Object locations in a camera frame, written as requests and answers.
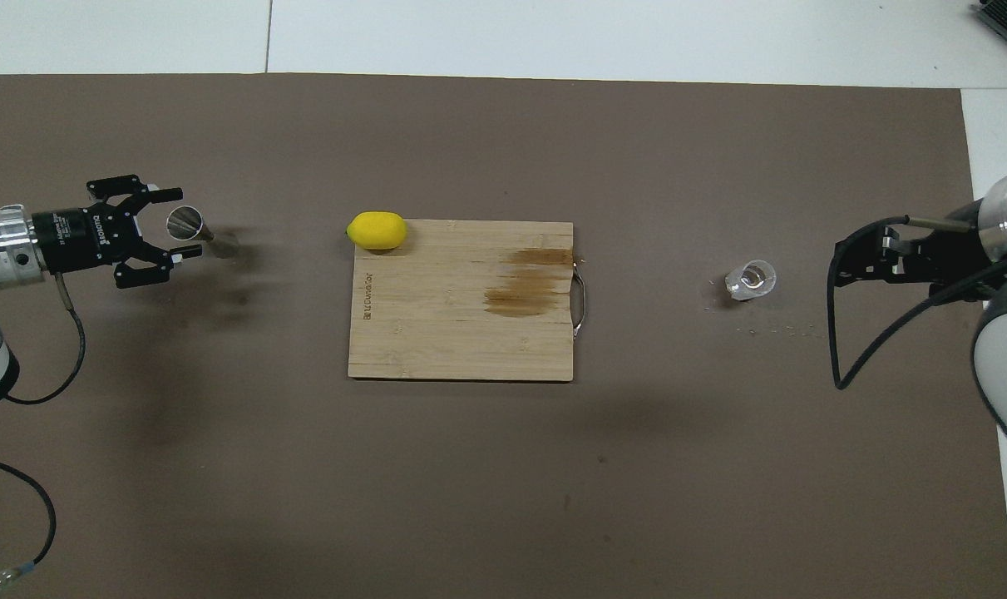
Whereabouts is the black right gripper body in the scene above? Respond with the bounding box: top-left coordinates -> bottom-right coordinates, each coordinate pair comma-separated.
909,223 -> 1007,297

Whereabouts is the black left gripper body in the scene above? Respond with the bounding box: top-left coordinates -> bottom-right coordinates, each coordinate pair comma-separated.
31,200 -> 144,275

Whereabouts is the steel jigger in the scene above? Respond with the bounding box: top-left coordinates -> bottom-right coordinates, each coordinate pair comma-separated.
165,205 -> 239,259

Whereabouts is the clear plastic cup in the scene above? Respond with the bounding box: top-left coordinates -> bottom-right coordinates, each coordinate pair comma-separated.
724,260 -> 777,302

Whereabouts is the yellow lemon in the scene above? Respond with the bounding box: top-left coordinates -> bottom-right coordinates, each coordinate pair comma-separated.
346,211 -> 408,251

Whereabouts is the wooden cutting board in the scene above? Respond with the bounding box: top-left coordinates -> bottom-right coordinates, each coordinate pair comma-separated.
348,220 -> 590,384

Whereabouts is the brown table mat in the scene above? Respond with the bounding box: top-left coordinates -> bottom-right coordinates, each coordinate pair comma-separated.
0,73 -> 1007,599

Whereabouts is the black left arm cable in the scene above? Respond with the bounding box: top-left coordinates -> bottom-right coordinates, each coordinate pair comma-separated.
0,273 -> 86,597

